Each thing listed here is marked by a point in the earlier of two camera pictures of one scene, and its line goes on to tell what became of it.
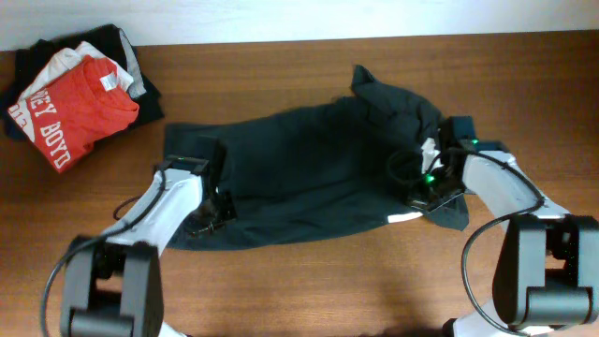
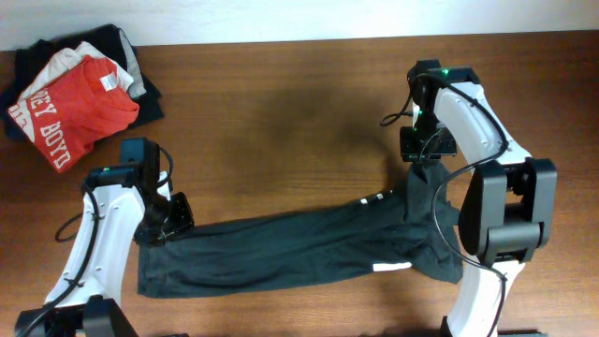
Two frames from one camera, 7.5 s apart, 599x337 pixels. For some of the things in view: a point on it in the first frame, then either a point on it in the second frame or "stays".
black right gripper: [431, 194] to [427, 155]
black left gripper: [217, 212] to [156, 229]
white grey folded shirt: [129, 77] stays
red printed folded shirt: [86, 104] stays
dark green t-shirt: [332, 167] to [415, 227]
